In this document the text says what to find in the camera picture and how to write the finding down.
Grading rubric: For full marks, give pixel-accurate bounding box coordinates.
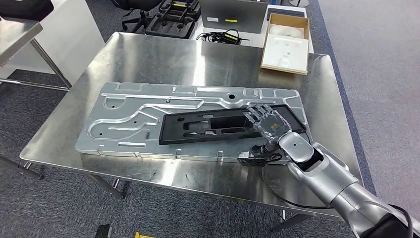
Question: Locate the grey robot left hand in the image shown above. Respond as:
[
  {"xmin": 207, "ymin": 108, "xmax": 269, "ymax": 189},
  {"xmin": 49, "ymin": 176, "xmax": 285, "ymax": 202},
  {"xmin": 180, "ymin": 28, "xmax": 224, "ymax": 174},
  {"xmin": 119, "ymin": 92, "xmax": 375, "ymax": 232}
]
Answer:
[{"xmin": 95, "ymin": 224, "xmax": 113, "ymax": 238}]

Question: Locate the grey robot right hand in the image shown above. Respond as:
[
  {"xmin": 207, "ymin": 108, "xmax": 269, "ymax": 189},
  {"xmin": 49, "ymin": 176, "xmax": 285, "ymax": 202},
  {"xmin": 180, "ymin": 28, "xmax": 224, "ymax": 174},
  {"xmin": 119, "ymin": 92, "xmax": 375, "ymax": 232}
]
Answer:
[{"xmin": 243, "ymin": 104, "xmax": 293, "ymax": 147}]

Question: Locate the black plastic frame part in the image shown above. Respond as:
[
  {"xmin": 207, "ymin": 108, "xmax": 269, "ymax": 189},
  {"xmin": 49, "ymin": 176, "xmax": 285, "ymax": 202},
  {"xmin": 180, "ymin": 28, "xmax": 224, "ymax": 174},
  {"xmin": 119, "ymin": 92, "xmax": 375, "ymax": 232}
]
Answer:
[{"xmin": 158, "ymin": 104, "xmax": 308, "ymax": 146}]

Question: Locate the stainless steel workbench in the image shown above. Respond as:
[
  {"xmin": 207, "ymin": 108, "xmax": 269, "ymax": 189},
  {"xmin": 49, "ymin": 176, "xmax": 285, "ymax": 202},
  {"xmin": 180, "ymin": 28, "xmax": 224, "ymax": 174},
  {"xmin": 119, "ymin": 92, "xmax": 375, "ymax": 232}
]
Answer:
[{"xmin": 19, "ymin": 31, "xmax": 363, "ymax": 234}]

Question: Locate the white foam insert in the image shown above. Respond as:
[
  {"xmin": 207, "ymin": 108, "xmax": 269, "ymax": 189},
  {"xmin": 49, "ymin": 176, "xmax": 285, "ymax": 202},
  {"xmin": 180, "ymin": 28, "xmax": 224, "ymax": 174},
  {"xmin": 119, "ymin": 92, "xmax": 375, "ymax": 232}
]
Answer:
[{"xmin": 263, "ymin": 34, "xmax": 310, "ymax": 71}]

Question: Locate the white bagged item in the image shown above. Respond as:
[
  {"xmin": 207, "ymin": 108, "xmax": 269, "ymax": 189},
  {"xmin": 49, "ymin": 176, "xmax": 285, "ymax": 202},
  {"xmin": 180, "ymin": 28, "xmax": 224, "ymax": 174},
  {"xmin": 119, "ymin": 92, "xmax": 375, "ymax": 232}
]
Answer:
[{"xmin": 269, "ymin": 25, "xmax": 304, "ymax": 39}]

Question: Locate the brown cardboard box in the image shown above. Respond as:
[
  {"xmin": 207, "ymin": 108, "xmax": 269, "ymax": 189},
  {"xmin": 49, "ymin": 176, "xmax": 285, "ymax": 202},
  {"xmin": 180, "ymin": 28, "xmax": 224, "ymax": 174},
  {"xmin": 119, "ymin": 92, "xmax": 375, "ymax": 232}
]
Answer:
[{"xmin": 261, "ymin": 13, "xmax": 311, "ymax": 75}]

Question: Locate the grey metal case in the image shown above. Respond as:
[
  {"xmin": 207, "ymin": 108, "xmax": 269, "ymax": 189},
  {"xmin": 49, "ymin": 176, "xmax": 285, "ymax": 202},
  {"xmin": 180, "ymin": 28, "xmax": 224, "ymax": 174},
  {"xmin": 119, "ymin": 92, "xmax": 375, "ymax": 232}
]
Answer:
[{"xmin": 199, "ymin": 0, "xmax": 270, "ymax": 35}]

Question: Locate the stamped metal sheet panel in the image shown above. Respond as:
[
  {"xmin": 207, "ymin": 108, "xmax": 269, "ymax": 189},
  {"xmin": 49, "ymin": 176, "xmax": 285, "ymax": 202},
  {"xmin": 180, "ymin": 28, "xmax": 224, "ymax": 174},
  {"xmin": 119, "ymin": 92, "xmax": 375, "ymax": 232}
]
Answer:
[{"xmin": 75, "ymin": 81, "xmax": 309, "ymax": 164}]

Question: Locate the black moulded foam tray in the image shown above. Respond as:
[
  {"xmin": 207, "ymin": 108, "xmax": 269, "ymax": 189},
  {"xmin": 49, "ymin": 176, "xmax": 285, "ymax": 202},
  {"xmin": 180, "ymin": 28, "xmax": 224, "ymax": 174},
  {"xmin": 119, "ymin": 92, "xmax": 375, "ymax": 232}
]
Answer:
[
  {"xmin": 159, "ymin": 0, "xmax": 202, "ymax": 21},
  {"xmin": 145, "ymin": 14, "xmax": 197, "ymax": 39}
]

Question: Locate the black office chair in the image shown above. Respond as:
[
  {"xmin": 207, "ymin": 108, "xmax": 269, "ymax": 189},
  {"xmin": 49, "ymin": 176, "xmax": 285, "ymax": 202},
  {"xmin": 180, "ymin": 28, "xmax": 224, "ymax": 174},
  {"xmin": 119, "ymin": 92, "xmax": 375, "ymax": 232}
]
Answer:
[{"xmin": 111, "ymin": 0, "xmax": 163, "ymax": 34}]

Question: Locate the white block cabinet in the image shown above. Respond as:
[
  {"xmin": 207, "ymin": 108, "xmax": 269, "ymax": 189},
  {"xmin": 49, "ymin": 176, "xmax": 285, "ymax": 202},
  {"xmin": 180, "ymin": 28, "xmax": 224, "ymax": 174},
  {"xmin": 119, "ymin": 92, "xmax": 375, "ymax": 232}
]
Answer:
[{"xmin": 6, "ymin": 0, "xmax": 105, "ymax": 86}]

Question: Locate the black case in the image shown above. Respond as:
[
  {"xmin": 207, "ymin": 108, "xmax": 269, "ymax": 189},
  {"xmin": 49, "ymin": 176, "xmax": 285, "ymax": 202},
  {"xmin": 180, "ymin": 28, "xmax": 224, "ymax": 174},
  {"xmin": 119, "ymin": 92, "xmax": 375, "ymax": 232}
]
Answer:
[{"xmin": 0, "ymin": 0, "xmax": 55, "ymax": 22}]

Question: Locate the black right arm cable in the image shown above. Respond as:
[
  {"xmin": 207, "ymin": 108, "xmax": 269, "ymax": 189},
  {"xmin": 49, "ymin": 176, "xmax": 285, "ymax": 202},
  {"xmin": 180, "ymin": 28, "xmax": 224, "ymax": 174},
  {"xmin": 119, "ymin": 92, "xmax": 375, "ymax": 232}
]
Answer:
[{"xmin": 261, "ymin": 161, "xmax": 335, "ymax": 210}]

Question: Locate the black power adapter with cable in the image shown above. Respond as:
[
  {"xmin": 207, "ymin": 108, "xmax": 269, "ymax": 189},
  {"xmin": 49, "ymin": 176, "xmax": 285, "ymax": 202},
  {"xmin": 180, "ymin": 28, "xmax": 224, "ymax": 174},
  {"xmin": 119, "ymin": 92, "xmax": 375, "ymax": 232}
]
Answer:
[{"xmin": 196, "ymin": 29, "xmax": 251, "ymax": 46}]

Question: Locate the steel frame table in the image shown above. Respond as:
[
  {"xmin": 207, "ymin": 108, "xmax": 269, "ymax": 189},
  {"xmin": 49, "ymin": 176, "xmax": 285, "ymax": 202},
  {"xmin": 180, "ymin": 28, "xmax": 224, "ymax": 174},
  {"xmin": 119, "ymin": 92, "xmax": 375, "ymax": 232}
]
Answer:
[{"xmin": 0, "ymin": 16, "xmax": 72, "ymax": 92}]

